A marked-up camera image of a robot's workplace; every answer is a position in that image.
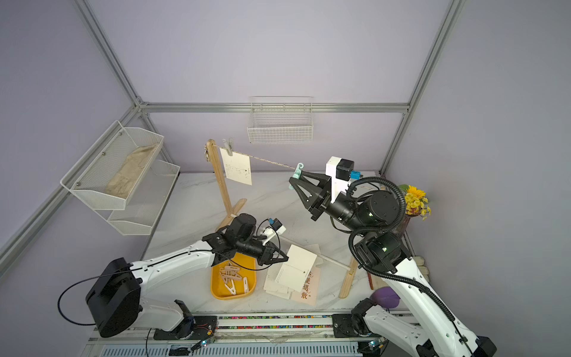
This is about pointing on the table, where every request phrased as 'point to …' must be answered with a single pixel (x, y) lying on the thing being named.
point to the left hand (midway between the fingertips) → (284, 260)
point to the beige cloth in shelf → (124, 181)
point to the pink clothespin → (230, 273)
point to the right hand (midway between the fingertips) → (295, 179)
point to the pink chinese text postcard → (308, 293)
